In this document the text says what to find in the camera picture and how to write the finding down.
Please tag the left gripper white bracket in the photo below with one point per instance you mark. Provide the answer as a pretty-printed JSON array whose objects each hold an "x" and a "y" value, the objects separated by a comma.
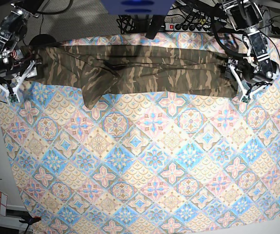
[{"x": 250, "y": 78}]

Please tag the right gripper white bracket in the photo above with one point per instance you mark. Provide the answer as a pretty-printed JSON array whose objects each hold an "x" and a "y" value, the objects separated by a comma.
[{"x": 15, "y": 68}]

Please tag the camouflage T-shirt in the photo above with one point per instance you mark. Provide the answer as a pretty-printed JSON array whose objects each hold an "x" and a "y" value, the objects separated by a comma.
[{"x": 128, "y": 69}]

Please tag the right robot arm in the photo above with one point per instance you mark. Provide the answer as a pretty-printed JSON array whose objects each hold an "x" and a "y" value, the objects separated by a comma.
[{"x": 13, "y": 27}]

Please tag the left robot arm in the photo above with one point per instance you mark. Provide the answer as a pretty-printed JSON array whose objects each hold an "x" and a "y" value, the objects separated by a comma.
[{"x": 245, "y": 17}]

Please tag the black chair caster base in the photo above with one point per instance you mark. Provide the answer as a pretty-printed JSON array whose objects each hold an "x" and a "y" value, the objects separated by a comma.
[{"x": 42, "y": 39}]

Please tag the patterned tablecloth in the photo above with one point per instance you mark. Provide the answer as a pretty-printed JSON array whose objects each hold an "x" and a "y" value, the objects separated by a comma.
[{"x": 153, "y": 163}]

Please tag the black red clamp lower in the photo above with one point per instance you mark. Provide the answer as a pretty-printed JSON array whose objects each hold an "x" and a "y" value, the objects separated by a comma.
[{"x": 29, "y": 219}]

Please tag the blue box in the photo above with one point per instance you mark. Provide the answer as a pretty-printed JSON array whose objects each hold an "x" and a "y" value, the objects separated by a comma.
[{"x": 138, "y": 7}]

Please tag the white power strip red switch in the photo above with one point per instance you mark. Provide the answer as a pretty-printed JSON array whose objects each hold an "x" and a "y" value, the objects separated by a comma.
[{"x": 187, "y": 27}]

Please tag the black bar under camera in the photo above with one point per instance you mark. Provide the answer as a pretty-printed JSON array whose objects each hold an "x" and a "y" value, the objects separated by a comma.
[{"x": 156, "y": 23}]

